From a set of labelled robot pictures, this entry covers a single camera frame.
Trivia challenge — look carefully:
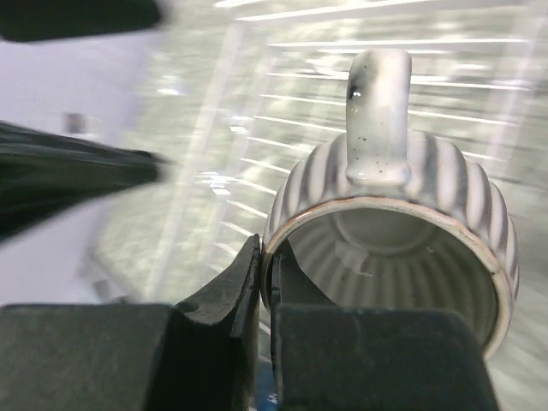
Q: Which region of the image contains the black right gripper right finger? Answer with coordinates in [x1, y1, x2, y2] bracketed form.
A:
[270, 241, 498, 411]

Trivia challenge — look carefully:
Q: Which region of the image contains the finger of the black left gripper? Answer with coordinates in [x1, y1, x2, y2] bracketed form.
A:
[1, 0, 162, 42]
[1, 122, 167, 241]

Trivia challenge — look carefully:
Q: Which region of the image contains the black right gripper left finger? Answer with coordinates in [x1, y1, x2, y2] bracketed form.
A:
[1, 235, 261, 411]

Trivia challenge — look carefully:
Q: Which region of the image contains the small dark blue mug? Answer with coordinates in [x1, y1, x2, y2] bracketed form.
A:
[253, 360, 278, 411]

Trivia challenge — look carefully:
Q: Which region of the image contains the ribbed striped ceramic cup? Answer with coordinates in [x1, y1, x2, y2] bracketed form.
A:
[261, 49, 520, 357]

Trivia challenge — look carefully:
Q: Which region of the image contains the white wire dish rack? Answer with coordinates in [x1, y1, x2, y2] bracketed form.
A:
[142, 1, 547, 402]

